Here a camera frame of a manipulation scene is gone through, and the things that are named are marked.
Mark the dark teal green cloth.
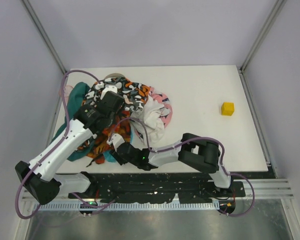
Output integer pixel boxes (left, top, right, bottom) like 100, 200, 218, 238
49, 81, 93, 162

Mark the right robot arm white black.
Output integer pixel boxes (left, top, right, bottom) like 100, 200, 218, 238
107, 133, 233, 190

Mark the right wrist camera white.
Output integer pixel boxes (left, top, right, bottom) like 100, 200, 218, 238
106, 133, 126, 151

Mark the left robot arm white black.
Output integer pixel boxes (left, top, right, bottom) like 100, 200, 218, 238
15, 91, 125, 205

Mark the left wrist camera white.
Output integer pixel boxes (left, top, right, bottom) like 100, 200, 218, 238
100, 85, 118, 100

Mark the yellow cube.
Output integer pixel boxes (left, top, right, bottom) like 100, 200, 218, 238
221, 102, 235, 117

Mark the right aluminium frame post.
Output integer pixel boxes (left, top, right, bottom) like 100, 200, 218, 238
239, 0, 287, 73

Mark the beige round bowl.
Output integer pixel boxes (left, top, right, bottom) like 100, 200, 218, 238
104, 73, 125, 79

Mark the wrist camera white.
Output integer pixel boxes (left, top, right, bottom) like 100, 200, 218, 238
100, 85, 118, 100
106, 133, 126, 151

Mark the black front mounting rail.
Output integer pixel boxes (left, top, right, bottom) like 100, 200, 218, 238
78, 172, 246, 204

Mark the white slotted cable duct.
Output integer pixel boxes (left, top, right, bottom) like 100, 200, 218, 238
40, 201, 220, 211

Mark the pink transparent cup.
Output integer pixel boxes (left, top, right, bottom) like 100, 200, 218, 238
58, 85, 74, 99

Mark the orange red patterned cloth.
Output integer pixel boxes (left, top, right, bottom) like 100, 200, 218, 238
76, 117, 133, 166

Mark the white cloth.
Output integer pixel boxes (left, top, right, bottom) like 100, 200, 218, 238
131, 96, 165, 144

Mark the aluminium frame post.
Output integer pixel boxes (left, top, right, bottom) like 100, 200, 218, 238
239, 0, 287, 73
20, 0, 67, 74

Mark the pink patterned cloth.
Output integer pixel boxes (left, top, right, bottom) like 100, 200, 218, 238
148, 87, 173, 135

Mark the camouflage orange black cloth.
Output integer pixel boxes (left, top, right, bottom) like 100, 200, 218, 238
82, 76, 151, 113

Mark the left aluminium frame post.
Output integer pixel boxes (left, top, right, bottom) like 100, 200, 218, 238
20, 0, 67, 74

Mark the light blue cloth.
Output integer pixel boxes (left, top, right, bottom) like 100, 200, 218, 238
102, 128, 133, 163

